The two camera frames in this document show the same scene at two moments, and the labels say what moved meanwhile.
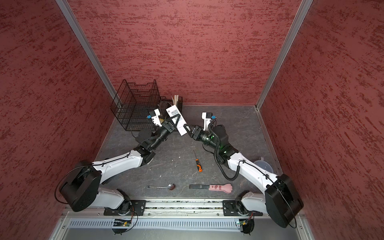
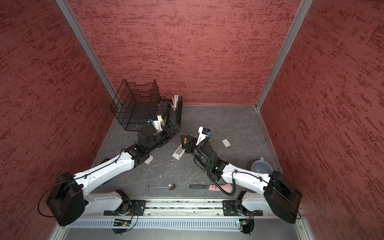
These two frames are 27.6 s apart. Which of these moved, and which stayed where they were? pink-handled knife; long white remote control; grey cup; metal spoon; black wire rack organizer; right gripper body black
Moved: right gripper body black; long white remote control
Stayed: black wire rack organizer; pink-handled knife; metal spoon; grey cup
